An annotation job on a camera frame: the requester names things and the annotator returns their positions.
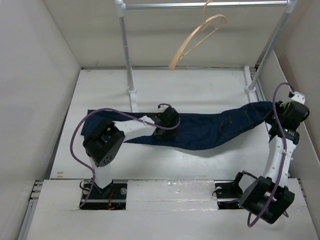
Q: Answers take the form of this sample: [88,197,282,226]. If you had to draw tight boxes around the dark blue denim trousers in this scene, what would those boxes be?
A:
[79,100,275,154]

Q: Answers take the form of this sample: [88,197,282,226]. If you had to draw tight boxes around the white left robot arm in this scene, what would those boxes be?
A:
[82,105,181,199]

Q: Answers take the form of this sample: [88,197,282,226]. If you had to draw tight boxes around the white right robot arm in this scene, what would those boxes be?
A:
[231,99,310,227]

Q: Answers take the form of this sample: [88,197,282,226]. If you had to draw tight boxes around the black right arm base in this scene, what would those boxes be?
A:
[212,180,243,210]

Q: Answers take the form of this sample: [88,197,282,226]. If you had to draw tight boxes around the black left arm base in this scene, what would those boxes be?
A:
[79,180,128,211]

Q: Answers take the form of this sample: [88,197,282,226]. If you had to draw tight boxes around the beige plastic clothes hanger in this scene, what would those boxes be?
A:
[168,0,228,71]

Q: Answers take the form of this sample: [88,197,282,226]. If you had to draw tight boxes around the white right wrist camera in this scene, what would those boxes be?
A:
[288,91,306,105]

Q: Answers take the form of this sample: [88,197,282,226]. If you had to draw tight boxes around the metal clothes rack frame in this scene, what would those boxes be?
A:
[114,0,297,112]

